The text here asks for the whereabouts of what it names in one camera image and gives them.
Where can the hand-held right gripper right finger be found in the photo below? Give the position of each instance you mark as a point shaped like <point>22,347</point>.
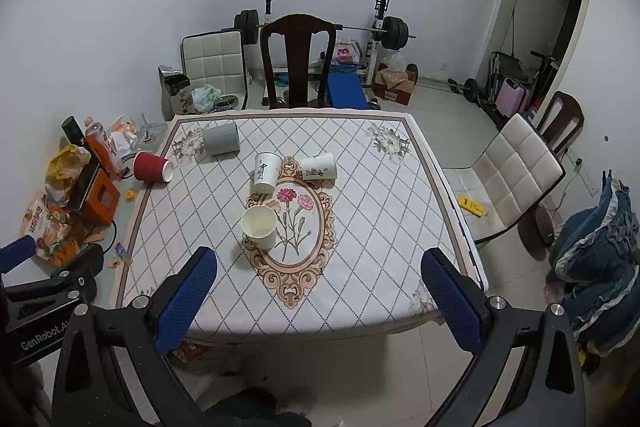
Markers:
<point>452,302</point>

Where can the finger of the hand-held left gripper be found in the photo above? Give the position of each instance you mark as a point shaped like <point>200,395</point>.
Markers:
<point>17,253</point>
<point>82,264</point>

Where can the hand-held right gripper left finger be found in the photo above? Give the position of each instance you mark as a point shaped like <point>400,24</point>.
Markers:
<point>185,299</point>

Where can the red ribbed paper cup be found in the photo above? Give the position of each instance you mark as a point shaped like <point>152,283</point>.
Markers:
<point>150,167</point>

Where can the tall white printed paper cup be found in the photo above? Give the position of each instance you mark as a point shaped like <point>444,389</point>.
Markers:
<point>266,172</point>

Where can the grey cup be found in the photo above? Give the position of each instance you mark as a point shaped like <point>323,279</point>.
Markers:
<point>220,139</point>

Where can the short white printed paper cup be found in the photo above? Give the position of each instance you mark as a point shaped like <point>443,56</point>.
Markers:
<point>317,167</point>

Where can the plain white paper cup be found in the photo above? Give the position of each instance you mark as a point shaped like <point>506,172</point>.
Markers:
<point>260,232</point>

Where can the colourful snack bag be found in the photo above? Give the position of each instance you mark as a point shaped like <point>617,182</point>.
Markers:
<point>47,229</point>

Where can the orange box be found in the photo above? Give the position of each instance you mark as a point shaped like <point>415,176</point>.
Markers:
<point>102,199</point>

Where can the yellow plastic bag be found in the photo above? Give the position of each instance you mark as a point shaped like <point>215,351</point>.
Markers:
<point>65,172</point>

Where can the yellow tool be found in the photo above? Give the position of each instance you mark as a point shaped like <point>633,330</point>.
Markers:
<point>472,206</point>

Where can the floral diamond-pattern tablecloth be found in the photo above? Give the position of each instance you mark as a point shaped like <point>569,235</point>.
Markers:
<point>380,217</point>

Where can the orange bottle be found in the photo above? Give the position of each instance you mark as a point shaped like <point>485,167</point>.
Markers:
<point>100,147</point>

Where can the black remote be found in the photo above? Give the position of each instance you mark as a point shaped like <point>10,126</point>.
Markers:
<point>75,132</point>

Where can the clear glass tray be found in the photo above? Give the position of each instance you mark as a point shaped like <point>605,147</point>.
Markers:
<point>151,133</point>

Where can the white cushioned chair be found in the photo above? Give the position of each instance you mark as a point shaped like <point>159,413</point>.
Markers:
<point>520,167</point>
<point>212,59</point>

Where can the blue denim clothing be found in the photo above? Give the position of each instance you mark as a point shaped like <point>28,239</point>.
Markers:
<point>600,252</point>

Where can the silver-lined carton box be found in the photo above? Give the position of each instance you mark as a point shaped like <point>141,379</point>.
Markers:
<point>175,94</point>

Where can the metal bowl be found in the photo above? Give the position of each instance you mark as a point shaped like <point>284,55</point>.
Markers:
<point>226,103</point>

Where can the green and white plastic bag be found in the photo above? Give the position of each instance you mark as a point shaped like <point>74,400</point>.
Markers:
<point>205,98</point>

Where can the black dumbbell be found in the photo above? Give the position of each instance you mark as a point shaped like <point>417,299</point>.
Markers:
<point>469,88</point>

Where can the pink suitcase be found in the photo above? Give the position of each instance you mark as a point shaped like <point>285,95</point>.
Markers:
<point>515,94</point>

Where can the dark wooden chair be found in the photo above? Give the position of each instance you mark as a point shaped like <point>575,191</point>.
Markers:
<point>297,57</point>
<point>570,117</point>

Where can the brown cardboard box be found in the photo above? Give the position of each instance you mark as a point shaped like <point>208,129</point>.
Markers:
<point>396,87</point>

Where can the folding cart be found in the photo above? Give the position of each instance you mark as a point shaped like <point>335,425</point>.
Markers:
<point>502,72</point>

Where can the blue bench pad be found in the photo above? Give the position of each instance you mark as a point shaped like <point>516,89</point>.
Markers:
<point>346,91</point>

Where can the red and white plastic bag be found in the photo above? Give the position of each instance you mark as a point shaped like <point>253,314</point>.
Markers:
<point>345,53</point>

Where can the black barbell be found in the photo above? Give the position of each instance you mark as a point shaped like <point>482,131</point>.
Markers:
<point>395,32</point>

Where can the white weight rack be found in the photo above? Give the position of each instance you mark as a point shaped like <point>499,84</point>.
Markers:
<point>381,7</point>

